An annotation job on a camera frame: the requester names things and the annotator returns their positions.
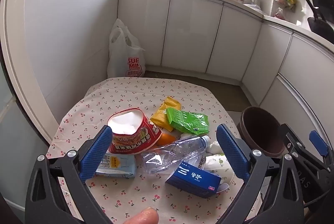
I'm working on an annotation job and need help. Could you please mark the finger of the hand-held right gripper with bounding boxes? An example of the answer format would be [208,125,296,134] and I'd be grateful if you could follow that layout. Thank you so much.
[309,130,334,169]
[278,123,326,172]

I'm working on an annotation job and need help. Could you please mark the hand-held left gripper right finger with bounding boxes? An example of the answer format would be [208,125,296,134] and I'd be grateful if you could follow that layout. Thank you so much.
[216,124,304,224]

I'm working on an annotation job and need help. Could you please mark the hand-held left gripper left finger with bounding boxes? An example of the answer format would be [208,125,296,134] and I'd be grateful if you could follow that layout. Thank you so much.
[25,125,113,224]

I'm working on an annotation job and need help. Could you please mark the white tissue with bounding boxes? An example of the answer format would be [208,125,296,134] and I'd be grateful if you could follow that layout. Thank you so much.
[209,141,225,154]

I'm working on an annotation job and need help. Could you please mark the brown trash bin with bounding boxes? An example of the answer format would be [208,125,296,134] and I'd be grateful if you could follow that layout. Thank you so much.
[238,106,286,157]

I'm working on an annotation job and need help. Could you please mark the red instant noodle bowl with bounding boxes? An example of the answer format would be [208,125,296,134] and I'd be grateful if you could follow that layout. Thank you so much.
[108,108,162,155]

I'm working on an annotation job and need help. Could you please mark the blue cardboard box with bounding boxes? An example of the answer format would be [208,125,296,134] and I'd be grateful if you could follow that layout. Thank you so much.
[165,161,230,199]

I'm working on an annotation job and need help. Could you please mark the green snack packet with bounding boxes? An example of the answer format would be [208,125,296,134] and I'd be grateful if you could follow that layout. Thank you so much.
[166,107,210,135]

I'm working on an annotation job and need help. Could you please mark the clear plastic water bottle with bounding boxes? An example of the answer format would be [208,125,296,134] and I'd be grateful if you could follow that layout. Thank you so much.
[141,135,211,175]

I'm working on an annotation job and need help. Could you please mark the orange peel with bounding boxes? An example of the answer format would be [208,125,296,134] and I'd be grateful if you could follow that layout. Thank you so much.
[157,132,176,146]

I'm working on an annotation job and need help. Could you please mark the yellow snack packet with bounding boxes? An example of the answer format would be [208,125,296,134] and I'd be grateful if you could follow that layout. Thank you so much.
[150,96,182,132]

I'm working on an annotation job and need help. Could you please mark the person's left hand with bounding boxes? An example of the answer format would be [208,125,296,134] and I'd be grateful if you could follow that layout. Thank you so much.
[123,207,159,224]

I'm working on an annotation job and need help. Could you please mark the cherry print tablecloth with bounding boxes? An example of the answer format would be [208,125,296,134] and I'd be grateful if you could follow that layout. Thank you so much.
[46,77,264,224]

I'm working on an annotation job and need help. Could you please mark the brown floor mat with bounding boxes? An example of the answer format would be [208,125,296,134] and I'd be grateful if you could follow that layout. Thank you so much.
[143,70,242,86]

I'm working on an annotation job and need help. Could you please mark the white plastic shopping bag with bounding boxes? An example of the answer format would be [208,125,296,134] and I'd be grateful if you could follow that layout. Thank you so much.
[108,18,146,78]

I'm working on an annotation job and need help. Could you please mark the black wok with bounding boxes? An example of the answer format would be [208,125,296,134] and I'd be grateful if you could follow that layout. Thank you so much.
[305,0,334,44]

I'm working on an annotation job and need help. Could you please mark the white kitchen cabinets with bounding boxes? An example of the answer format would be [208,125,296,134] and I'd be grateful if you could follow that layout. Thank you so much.
[118,0,334,162]

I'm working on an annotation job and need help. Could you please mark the wall rack with packets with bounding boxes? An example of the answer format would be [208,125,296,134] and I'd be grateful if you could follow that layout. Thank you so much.
[274,0,298,13]

